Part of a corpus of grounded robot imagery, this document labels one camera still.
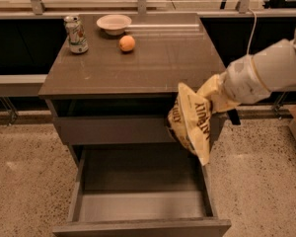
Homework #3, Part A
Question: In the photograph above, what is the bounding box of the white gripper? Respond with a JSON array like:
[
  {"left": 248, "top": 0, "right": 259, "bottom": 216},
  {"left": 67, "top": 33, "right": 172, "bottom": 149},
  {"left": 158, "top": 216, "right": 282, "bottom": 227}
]
[{"left": 196, "top": 54, "right": 271, "bottom": 113}]

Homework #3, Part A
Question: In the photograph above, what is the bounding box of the brown chip bag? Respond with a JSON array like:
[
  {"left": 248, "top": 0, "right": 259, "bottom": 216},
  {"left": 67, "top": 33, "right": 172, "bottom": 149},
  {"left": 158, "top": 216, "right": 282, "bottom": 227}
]
[{"left": 167, "top": 83, "right": 211, "bottom": 166}]

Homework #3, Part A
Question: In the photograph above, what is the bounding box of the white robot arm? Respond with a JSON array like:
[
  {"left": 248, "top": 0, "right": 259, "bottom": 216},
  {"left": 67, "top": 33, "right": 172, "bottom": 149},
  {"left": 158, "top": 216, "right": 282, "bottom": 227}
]
[{"left": 196, "top": 28, "right": 296, "bottom": 113}]

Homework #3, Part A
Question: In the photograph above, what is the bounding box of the grey drawer cabinet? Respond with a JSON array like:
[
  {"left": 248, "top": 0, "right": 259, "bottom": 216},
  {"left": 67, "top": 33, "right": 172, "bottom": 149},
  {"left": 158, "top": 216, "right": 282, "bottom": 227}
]
[{"left": 37, "top": 12, "right": 242, "bottom": 237}]

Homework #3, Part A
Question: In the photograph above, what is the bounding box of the open grey middle drawer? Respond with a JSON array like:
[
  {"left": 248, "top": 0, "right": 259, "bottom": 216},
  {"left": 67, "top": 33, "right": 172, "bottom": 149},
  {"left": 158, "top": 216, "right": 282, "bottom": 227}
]
[{"left": 53, "top": 143, "right": 231, "bottom": 237}]

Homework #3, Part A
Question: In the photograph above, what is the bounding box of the grey top drawer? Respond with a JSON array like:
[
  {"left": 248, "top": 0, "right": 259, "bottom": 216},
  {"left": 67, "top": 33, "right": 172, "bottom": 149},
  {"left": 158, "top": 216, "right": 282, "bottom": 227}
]
[{"left": 52, "top": 112, "right": 229, "bottom": 146}]

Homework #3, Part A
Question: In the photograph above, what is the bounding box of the orange fruit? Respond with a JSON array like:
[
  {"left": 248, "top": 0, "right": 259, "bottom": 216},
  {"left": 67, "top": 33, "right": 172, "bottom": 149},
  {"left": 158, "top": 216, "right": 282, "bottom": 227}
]
[{"left": 118, "top": 36, "right": 135, "bottom": 52}]

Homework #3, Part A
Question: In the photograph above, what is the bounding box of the white bowl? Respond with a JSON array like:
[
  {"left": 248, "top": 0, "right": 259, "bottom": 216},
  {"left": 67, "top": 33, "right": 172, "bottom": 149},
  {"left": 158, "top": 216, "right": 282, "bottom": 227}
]
[{"left": 97, "top": 15, "right": 132, "bottom": 36}]

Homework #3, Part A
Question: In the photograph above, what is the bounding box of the white cable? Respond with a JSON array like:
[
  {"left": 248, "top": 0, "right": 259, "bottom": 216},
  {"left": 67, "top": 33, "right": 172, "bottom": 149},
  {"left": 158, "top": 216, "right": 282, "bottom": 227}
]
[{"left": 246, "top": 7, "right": 259, "bottom": 55}]

